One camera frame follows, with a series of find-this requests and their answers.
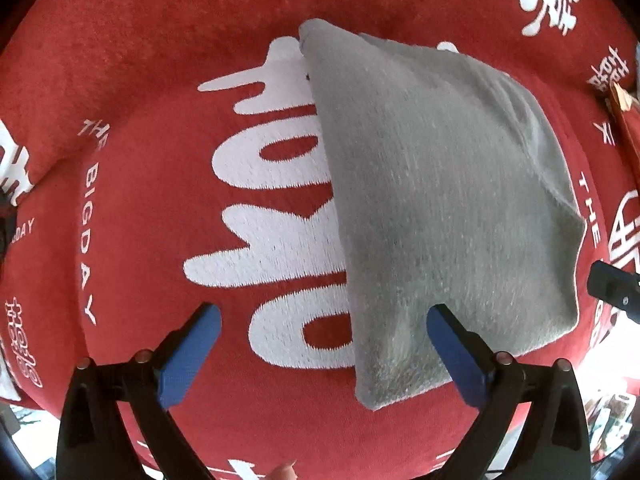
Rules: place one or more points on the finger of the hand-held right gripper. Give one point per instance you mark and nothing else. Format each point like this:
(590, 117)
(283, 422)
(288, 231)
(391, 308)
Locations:
(612, 287)

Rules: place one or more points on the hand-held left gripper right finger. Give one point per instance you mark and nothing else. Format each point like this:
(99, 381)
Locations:
(455, 355)

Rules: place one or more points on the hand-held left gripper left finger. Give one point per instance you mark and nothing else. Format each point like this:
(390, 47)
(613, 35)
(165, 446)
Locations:
(190, 360)

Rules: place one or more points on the grey small garment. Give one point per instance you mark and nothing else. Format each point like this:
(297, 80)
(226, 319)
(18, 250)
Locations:
(425, 185)

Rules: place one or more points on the person's left hand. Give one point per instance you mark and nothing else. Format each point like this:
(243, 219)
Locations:
(282, 472)

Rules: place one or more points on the red printed blanket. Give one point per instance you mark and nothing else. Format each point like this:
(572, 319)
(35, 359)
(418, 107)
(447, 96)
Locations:
(175, 110)

